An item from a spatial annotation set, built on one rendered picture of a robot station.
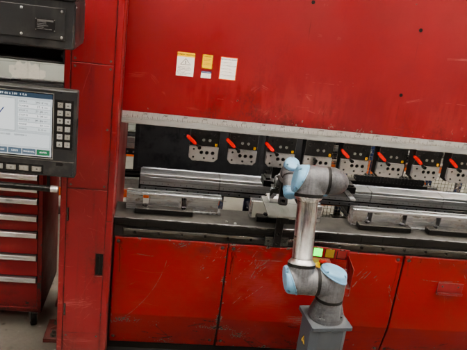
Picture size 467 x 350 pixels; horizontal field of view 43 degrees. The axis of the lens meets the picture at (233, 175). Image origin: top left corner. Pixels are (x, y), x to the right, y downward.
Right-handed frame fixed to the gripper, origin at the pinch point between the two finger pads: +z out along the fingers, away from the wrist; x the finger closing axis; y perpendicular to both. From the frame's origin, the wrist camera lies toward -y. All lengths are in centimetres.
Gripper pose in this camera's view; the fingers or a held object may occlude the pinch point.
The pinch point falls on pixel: (276, 200)
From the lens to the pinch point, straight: 314.2
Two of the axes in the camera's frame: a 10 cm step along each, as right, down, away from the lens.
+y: 0.1, -8.6, 5.0
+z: -1.5, 5.0, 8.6
